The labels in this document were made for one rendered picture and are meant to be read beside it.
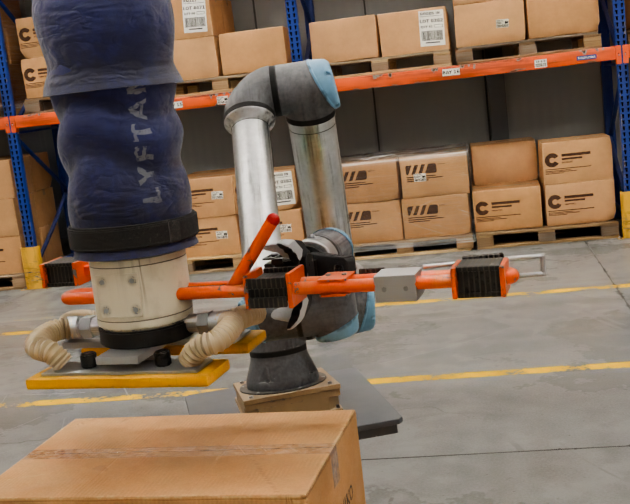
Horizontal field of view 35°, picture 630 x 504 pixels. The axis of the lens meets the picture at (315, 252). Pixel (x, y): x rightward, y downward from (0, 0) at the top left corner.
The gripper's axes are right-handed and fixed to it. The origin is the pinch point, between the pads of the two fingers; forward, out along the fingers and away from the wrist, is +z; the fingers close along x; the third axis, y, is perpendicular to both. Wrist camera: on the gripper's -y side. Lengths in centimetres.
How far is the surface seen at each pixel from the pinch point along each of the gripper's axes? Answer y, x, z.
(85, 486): 34.8, -29.5, 15.9
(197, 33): 296, 89, -679
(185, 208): 16.4, 14.7, 0.8
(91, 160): 27.8, 25.0, 9.9
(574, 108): -11, -18, -855
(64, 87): 29.8, 37.2, 11.3
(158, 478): 22.8, -29.5, 12.3
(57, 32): 30, 46, 11
